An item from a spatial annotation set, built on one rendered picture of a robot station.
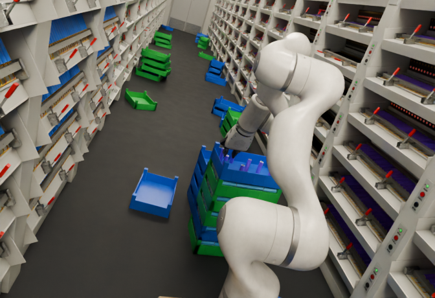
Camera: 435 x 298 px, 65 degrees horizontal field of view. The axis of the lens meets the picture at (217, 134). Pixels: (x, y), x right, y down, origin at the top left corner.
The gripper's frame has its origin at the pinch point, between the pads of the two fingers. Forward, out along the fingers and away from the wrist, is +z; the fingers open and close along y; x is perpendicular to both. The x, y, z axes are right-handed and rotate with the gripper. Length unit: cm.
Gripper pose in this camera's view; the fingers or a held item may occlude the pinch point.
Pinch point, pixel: (230, 152)
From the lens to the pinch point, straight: 146.9
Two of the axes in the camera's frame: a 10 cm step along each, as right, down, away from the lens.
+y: 9.3, 1.9, 3.0
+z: -3.5, 6.3, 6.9
